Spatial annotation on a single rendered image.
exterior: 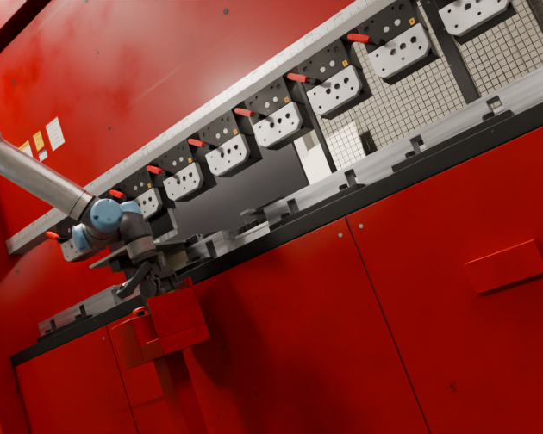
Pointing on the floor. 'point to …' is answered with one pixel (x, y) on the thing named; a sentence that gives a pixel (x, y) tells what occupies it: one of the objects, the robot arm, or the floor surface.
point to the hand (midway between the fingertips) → (165, 326)
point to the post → (451, 52)
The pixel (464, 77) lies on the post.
